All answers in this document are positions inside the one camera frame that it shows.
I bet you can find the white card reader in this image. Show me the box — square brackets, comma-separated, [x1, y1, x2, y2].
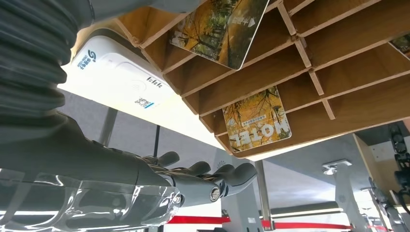
[71, 35, 177, 120]

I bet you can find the thin dark pole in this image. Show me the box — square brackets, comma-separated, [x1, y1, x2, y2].
[153, 125, 161, 158]

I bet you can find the grey partition panel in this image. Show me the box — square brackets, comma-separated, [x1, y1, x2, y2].
[58, 89, 225, 161]

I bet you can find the red barrier belt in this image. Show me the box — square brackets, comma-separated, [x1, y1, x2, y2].
[166, 216, 390, 232]

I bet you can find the wooden cabinet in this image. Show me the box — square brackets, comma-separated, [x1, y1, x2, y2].
[352, 133, 410, 205]

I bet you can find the black mechanical stand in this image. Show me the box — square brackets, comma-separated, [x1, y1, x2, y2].
[388, 124, 410, 215]

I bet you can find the chrome stanchion post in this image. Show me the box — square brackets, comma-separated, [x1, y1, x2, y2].
[254, 160, 276, 231]
[97, 108, 118, 146]

